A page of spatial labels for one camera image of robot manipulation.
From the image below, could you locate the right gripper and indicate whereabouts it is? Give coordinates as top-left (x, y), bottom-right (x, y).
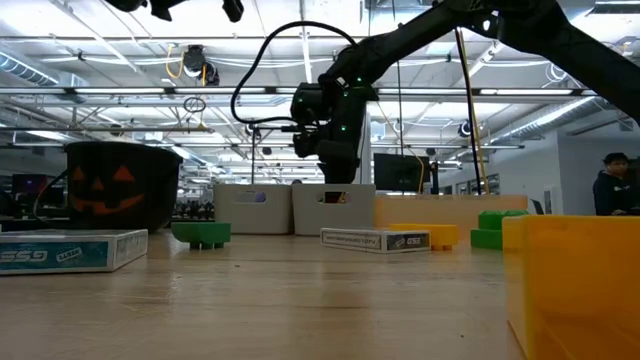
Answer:
top-left (292, 73), bottom-right (380, 185)

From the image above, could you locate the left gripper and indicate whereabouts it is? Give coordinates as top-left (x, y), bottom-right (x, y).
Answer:
top-left (149, 0), bottom-right (245, 24)

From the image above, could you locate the white plastic bin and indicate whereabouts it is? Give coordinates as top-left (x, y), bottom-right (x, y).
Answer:
top-left (292, 183), bottom-right (377, 237)
top-left (213, 183), bottom-right (295, 236)

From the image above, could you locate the green two-stud toy brick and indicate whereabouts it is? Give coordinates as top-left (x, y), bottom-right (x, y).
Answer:
top-left (470, 208), bottom-right (531, 251)

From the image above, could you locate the white building column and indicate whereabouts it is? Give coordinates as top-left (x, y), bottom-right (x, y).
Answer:
top-left (357, 112), bottom-right (372, 184)

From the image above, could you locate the black monitor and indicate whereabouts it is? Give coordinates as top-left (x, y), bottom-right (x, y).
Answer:
top-left (373, 152), bottom-right (432, 194)

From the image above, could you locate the blue-backed card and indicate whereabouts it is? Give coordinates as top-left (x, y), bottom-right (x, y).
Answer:
top-left (320, 227), bottom-right (432, 255)

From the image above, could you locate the orange flat toy brick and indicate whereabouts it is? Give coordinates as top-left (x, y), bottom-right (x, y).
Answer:
top-left (388, 222), bottom-right (460, 252)

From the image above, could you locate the dark green toy brick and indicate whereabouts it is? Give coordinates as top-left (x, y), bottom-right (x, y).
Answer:
top-left (171, 221), bottom-right (233, 250)

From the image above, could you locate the black pumpkin face bucket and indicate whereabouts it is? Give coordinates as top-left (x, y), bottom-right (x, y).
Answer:
top-left (64, 140), bottom-right (185, 233)

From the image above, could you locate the yellow toy brick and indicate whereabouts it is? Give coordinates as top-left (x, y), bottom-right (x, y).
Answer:
top-left (502, 214), bottom-right (640, 360)

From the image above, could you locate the dark distant monitor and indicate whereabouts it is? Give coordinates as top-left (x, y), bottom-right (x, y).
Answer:
top-left (10, 172), bottom-right (54, 197)

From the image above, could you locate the person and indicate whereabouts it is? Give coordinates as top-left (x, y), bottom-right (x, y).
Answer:
top-left (592, 152), bottom-right (640, 217)

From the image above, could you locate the teal playing card box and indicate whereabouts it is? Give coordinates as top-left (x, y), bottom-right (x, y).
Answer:
top-left (0, 228), bottom-right (149, 276)

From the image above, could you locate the black right camera cable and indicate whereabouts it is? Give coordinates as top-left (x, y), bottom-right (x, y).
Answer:
top-left (230, 20), bottom-right (359, 126)

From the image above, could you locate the distant black station frame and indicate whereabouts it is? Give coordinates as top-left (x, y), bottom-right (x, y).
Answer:
top-left (251, 124), bottom-right (301, 185)

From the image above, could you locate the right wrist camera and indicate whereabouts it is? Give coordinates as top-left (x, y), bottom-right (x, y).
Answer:
top-left (290, 82), bottom-right (329, 125)

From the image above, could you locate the long black arm cable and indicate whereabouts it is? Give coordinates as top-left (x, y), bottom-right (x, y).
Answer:
top-left (452, 27), bottom-right (485, 196)

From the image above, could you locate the yellow cable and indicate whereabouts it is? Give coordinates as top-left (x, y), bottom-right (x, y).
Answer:
top-left (458, 29), bottom-right (492, 196)

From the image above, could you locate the grey ventilation duct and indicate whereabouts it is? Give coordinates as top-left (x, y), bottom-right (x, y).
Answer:
top-left (492, 97), bottom-right (600, 145)
top-left (0, 49), bottom-right (90, 89)

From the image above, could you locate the black cable by bucket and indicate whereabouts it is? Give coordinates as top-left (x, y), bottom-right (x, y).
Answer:
top-left (31, 168), bottom-right (70, 222)

